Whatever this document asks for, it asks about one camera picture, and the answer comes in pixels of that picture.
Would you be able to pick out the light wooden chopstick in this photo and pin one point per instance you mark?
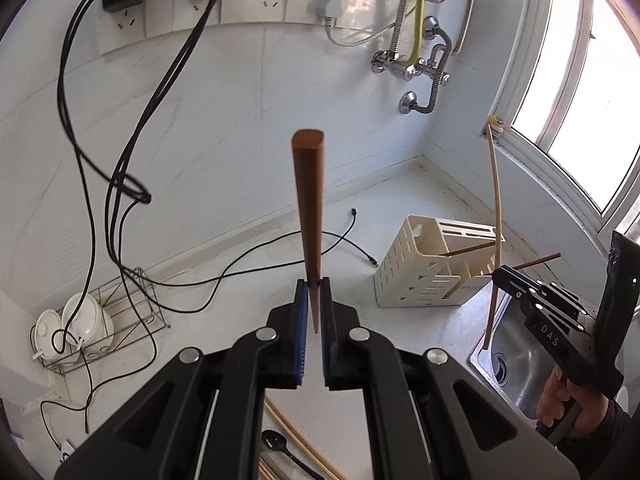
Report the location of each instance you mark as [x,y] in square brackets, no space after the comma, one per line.
[301,442]

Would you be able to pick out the white plug with cord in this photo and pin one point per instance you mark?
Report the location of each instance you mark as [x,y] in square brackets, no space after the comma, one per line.
[329,11]

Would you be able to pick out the white ceramic pot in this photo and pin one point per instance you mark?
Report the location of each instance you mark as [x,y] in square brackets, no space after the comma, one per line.
[48,337]
[89,326]

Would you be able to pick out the stainless steel sink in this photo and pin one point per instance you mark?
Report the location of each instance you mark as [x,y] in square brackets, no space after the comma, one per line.
[515,365]

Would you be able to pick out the dark brown chopstick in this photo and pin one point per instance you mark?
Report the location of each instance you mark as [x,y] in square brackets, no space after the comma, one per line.
[308,161]
[498,225]
[473,248]

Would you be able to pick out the white window frame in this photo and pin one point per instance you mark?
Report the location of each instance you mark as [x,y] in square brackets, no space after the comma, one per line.
[570,102]

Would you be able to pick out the beige plastic utensil holder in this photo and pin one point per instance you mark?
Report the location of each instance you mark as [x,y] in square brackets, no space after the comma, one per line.
[414,275]

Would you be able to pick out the black plastic spoon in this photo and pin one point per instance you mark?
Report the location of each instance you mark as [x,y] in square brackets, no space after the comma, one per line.
[274,441]

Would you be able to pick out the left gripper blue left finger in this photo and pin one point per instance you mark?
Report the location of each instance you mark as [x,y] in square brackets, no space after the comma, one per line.
[301,319]

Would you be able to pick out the white square charger device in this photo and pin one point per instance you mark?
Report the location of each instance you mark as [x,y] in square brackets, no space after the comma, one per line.
[66,450]

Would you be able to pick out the white ceramic pot right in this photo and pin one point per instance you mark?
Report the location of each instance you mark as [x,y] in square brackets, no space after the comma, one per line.
[89,326]

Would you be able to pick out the clear grey plastic spoon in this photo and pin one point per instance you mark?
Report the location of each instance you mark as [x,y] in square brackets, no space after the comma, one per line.
[282,466]

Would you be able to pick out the small jar on windowsill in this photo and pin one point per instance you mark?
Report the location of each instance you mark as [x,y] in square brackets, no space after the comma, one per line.
[496,125]

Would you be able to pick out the white ceramic pot left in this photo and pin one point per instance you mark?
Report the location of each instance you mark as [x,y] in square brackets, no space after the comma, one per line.
[48,337]

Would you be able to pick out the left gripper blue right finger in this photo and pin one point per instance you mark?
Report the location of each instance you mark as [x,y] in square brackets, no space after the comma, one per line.
[326,309]

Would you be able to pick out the metal wire rack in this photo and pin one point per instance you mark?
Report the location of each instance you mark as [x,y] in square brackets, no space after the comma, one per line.
[133,306]

